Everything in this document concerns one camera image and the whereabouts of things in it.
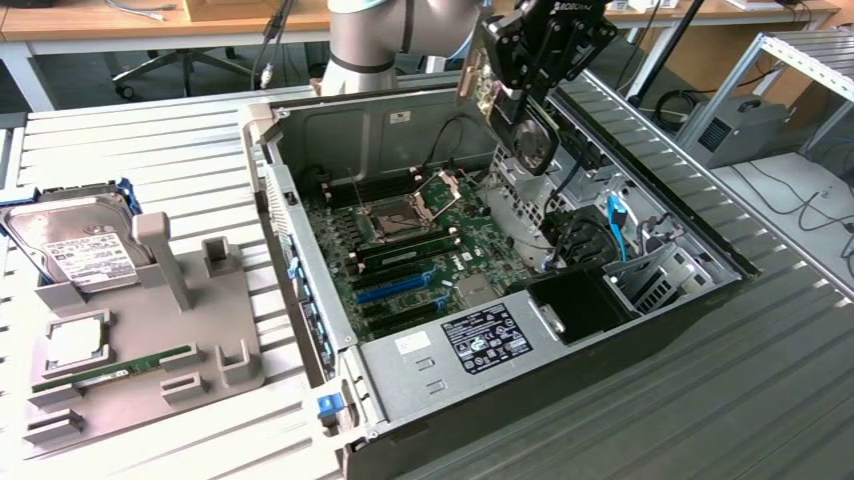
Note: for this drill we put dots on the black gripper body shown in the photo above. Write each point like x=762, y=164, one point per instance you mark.
x=561, y=12

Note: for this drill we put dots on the black graphics card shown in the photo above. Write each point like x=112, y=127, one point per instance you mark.
x=534, y=145

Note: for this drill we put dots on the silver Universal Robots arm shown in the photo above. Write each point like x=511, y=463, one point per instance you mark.
x=360, y=40

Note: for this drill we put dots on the small white yellow boxes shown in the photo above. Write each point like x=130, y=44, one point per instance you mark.
x=634, y=4

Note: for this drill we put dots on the black tripod pole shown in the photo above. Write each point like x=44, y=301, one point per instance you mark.
x=670, y=45

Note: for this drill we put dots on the long wooden desk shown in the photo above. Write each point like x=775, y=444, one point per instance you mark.
x=734, y=15

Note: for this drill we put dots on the metal disk bay cage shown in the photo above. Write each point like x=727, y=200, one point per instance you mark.
x=521, y=190

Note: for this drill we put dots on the grey computer box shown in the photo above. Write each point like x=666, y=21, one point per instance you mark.
x=747, y=130

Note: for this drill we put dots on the metal socket cover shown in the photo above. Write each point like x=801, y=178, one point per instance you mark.
x=439, y=192

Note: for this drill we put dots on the thin locking lever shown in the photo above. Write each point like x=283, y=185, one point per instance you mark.
x=356, y=190

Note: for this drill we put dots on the CPU socket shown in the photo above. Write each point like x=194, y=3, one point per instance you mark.
x=390, y=222

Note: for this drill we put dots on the green motherboard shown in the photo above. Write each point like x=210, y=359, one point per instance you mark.
x=467, y=250

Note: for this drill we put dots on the cardboard box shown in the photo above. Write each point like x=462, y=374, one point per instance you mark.
x=227, y=10

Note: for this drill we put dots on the black office chair base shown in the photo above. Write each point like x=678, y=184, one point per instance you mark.
x=187, y=62

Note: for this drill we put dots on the silver chipset heatsink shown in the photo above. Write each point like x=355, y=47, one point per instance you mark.
x=480, y=292

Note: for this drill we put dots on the long black expansion slot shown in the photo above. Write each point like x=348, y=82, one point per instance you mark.
x=387, y=279

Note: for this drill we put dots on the blue expansion slot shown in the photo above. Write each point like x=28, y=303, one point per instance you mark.
x=394, y=291

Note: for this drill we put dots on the open black PC case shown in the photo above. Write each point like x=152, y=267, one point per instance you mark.
x=601, y=360

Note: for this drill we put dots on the blue disk caddy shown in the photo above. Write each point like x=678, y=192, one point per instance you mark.
x=130, y=197

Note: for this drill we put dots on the grey power supply with label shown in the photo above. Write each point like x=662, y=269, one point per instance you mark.
x=414, y=380

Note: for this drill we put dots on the blue case latch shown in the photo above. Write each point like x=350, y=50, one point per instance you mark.
x=327, y=405

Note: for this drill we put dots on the silver hard disk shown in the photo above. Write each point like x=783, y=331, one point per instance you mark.
x=74, y=250

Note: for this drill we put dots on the grey parts rack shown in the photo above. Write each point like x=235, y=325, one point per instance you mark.
x=167, y=340

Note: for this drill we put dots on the CPU chip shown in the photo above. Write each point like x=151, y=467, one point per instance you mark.
x=76, y=342

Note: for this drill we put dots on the green RAM stick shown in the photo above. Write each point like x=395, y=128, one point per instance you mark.
x=107, y=375

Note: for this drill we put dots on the aluminium frame shelf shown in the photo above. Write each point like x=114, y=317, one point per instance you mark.
x=801, y=55

